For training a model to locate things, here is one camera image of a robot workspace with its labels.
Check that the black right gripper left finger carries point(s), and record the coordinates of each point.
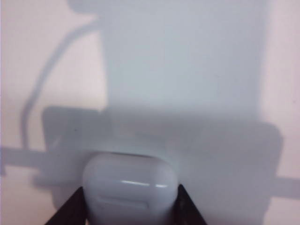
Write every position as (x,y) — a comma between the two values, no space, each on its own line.
(72,211)

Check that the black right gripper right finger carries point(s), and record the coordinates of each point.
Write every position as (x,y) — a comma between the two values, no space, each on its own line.
(187,211)

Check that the white earphone charging case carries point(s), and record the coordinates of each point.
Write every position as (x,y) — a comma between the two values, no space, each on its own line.
(129,187)

